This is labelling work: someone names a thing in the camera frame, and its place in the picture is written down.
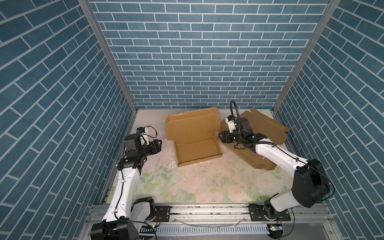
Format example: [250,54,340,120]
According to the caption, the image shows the brown cardboard box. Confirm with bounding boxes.
[165,108,222,167]

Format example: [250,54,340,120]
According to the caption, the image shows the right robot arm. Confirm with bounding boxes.
[219,115,331,221]

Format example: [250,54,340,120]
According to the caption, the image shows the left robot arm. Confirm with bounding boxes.
[90,134,162,240]

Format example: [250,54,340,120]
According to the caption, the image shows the right flat cardboard blank stack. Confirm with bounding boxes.
[219,109,290,170]

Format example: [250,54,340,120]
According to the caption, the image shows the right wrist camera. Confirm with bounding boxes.
[225,117,236,133]

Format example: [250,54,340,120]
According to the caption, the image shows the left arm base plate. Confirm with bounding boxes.
[146,206,171,225]

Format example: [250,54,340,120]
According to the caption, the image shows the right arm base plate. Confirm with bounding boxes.
[248,204,291,222]

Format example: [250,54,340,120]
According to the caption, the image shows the white slotted cable duct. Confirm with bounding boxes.
[157,224,270,237]

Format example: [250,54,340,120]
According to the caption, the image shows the aluminium front rail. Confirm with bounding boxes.
[77,202,343,240]

